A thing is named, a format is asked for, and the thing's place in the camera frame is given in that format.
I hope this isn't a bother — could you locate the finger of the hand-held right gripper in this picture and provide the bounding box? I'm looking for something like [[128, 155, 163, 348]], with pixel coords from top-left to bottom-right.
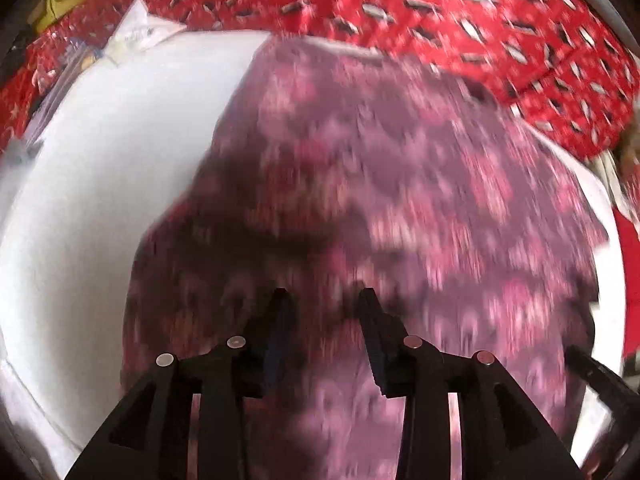
[[564, 346, 640, 441]]

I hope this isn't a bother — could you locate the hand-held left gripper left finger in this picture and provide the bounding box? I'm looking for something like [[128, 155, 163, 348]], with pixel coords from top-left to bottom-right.
[[65, 288, 294, 480]]

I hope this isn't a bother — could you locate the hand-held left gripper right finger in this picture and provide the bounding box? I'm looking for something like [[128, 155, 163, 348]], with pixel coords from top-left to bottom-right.
[[356, 287, 585, 480]]

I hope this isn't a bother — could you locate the purple floral garment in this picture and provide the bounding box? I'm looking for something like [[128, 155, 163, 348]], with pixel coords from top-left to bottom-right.
[[119, 36, 601, 480]]

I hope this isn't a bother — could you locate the white board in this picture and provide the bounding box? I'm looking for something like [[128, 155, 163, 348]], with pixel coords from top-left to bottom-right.
[[0, 30, 627, 478]]

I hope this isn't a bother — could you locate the red printed blanket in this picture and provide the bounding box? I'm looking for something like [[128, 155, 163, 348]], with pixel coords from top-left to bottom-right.
[[0, 0, 640, 271]]

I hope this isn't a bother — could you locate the white paper sheet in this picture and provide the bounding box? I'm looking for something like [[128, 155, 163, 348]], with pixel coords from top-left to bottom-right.
[[102, 0, 188, 68]]

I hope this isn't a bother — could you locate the clear plastic bag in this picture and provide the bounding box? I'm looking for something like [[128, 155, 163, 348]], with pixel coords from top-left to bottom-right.
[[22, 37, 108, 148]]

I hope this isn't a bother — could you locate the yellow object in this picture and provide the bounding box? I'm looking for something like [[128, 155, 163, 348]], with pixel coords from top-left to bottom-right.
[[30, 0, 108, 28]]

